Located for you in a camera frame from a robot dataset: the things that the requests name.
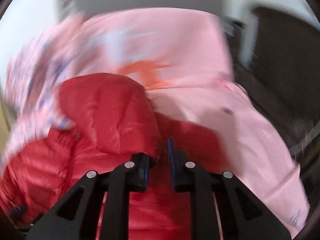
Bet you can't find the red puffer jacket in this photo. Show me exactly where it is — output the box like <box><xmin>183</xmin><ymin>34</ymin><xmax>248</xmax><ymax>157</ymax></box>
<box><xmin>1</xmin><ymin>74</ymin><xmax>227</xmax><ymax>239</ymax></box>

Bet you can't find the black chair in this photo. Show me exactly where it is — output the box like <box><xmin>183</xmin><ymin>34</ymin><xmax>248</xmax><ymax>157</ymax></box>
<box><xmin>234</xmin><ymin>7</ymin><xmax>319</xmax><ymax>207</ymax></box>

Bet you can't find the pink floral bed sheet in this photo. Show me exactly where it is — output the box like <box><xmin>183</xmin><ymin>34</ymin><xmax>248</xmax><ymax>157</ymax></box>
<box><xmin>1</xmin><ymin>8</ymin><xmax>310</xmax><ymax>239</ymax></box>

